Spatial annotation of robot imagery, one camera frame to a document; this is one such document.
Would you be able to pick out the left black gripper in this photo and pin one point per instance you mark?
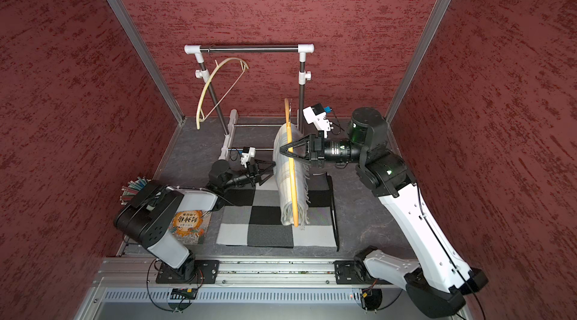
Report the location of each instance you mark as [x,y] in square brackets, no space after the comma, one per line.
[254,169]

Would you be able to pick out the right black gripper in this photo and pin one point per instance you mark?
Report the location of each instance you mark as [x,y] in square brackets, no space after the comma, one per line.
[313,140]

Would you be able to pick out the orange plastic hanger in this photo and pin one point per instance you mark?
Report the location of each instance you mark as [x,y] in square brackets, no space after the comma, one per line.
[292,173]

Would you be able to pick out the blue cream plaid scarf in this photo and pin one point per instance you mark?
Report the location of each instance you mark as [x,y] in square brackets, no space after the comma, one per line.
[281,175]

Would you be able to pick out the grey black checkered mat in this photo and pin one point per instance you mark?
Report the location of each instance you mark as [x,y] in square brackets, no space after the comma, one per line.
[252,217]

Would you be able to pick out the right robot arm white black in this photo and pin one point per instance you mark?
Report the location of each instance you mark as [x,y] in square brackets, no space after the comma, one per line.
[438,280]

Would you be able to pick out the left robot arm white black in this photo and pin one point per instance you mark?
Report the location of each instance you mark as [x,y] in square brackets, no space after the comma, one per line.
[147,217]

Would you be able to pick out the white and steel clothes rack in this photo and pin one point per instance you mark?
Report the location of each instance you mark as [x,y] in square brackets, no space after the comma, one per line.
[248,79]

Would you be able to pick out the green cup with straws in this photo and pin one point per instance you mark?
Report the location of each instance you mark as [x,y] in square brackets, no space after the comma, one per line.
[132,189]

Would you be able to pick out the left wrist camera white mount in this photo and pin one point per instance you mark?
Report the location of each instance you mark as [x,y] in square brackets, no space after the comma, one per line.
[246,156]

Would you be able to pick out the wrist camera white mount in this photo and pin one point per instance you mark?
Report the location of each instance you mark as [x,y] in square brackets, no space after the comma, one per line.
[246,156]
[317,115]

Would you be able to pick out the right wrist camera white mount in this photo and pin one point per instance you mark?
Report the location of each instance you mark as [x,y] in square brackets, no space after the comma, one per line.
[317,115]

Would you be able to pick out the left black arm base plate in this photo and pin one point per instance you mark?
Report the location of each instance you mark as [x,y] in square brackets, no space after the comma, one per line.
[198,271]

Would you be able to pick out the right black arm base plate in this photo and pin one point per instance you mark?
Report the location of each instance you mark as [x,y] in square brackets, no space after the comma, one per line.
[349,272]

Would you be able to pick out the aluminium front rail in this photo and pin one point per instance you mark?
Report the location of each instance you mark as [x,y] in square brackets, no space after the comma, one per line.
[134,271]

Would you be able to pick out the left aluminium corner post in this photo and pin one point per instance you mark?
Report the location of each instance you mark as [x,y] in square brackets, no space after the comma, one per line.
[125,20]

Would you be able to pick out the aluminium corner post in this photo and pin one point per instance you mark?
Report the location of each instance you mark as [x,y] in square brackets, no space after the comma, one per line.
[436,16]
[125,20]

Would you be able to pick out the right aluminium corner post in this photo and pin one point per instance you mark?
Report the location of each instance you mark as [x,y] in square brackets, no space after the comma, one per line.
[436,16]

